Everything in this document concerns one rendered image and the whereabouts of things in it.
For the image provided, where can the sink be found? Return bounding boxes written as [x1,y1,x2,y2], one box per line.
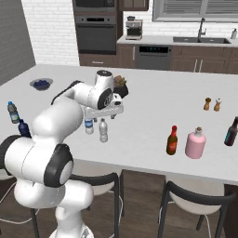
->
[172,36,232,45]

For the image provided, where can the window with blinds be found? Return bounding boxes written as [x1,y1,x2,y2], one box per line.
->
[152,0,238,23]

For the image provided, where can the black wall oven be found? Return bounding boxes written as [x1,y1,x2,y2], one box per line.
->
[74,15,118,56]

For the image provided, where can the dark blue plastic bottle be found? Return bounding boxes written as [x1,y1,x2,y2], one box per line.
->
[18,119,33,139]

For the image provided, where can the potted plant in black pot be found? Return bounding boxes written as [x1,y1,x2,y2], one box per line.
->
[112,74,129,99]

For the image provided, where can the brown glass bottle red cap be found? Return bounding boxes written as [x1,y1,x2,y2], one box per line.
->
[165,125,179,156]

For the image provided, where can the brown pepper shaker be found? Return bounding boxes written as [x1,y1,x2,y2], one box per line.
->
[203,97,212,112]

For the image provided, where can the clear plastic water bottle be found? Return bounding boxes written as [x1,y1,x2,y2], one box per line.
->
[99,117,109,143]

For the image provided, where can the bowl of blueberries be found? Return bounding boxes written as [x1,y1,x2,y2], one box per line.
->
[29,77,54,92]

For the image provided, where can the clear plastic bottle blue label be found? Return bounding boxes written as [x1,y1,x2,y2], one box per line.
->
[84,117,95,135]

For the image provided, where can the tap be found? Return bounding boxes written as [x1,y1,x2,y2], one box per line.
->
[197,17,207,39]

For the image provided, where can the brown wall cupboard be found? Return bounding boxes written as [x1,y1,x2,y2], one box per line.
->
[118,0,150,12]

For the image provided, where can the brown base cupboards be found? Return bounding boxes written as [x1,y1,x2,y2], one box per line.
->
[78,43,238,75]

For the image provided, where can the pink glass bottle with cork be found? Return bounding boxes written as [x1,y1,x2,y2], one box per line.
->
[184,126,207,160]

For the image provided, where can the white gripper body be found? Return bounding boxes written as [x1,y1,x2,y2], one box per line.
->
[83,103,125,120]

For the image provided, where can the black stool with white seat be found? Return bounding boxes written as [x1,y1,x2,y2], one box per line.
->
[29,160,126,238]
[156,175,238,238]

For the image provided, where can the brown shaker white top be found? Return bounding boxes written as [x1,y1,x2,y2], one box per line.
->
[213,98,223,112]

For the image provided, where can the dark glass bottle blue label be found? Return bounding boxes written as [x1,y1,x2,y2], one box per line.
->
[223,116,238,147]

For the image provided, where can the dishwasher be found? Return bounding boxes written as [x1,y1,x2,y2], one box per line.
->
[135,45,173,72]

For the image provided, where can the grey plastic bottle blue cap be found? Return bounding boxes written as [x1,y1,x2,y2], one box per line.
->
[7,100,20,125]

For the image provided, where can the coffee machine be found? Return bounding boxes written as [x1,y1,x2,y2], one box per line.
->
[125,15,144,41]

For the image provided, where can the microwave oven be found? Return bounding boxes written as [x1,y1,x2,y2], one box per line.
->
[72,0,118,13]

